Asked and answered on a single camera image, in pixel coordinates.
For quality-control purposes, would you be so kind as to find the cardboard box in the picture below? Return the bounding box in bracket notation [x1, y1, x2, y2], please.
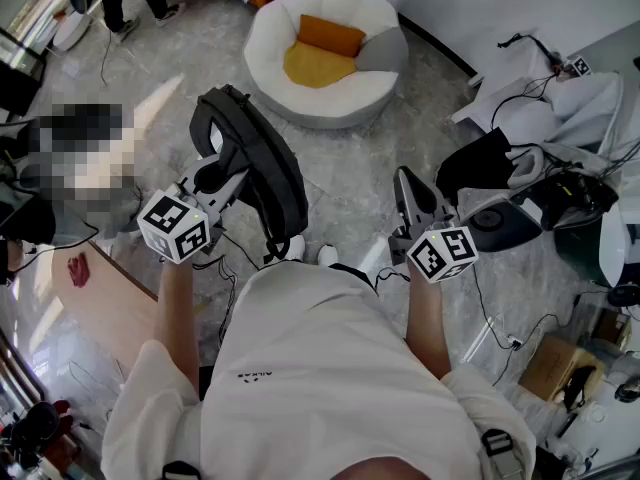
[517, 335, 609, 404]

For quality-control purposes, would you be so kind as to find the grey shoulder strap buckle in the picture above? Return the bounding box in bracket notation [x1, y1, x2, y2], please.
[480, 427, 516, 469]

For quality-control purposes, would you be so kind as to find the yellow seat cushion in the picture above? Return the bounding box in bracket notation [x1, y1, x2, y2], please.
[282, 40, 359, 89]

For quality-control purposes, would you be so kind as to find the light wooden table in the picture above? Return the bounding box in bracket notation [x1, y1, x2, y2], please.
[52, 240, 161, 369]

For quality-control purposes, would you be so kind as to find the person's right forearm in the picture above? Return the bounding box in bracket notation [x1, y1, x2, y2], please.
[403, 262, 452, 382]

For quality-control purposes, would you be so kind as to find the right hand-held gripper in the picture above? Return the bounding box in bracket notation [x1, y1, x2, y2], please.
[388, 166, 480, 285]

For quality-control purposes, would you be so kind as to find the dark green container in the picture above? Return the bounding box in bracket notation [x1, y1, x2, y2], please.
[552, 217, 614, 289]

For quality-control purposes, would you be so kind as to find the black electronic box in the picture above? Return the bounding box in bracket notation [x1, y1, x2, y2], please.
[542, 167, 620, 232]

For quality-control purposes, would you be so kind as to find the white round beanbag chair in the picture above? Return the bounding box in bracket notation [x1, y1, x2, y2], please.
[243, 0, 410, 130]

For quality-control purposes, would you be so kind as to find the grey white appliance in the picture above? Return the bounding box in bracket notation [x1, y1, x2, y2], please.
[457, 187, 546, 254]

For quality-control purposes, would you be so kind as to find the person's left forearm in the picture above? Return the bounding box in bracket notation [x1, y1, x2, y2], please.
[154, 257, 201, 394]

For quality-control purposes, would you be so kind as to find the white round stand base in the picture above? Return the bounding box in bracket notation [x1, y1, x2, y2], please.
[52, 13, 94, 52]

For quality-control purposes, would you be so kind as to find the black harness buckle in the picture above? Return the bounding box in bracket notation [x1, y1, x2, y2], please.
[160, 460, 202, 480]

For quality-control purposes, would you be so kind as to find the red cloth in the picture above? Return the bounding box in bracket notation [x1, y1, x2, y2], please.
[66, 251, 92, 288]

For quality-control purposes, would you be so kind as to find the orange square cushion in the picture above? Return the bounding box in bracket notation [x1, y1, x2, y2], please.
[297, 13, 367, 58]

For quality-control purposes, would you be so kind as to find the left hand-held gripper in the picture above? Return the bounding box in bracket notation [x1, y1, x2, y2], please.
[137, 153, 252, 265]

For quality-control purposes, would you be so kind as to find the person's white t-shirt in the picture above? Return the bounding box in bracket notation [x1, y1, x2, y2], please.
[99, 260, 539, 480]

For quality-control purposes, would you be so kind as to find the black backpack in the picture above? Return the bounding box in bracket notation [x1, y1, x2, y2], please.
[188, 83, 309, 264]

